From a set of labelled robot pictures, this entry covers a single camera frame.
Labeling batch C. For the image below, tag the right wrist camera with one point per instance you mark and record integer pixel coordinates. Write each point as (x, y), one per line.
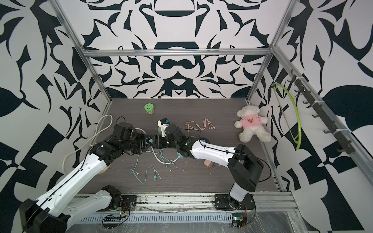
(162, 125)

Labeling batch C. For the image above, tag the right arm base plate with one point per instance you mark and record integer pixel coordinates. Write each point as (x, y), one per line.
(225, 202)

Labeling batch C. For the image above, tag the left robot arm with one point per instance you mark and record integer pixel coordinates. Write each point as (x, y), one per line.
(51, 212)

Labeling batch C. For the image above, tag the black wall hook rail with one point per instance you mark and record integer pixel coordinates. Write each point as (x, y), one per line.
(323, 112)

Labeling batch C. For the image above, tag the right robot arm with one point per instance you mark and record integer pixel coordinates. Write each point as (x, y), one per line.
(243, 165)

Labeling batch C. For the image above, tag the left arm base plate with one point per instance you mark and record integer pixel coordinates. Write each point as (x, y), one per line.
(123, 203)

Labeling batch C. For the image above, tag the pink charger plug cube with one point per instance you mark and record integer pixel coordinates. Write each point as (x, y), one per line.
(208, 163)

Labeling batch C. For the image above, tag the green lidded round tin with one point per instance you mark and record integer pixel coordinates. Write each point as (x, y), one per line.
(149, 108)

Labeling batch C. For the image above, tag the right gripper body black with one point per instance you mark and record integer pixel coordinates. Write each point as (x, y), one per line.
(175, 145)

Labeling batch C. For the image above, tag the white teddy bear pink shirt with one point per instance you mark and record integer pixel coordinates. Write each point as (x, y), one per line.
(252, 124)

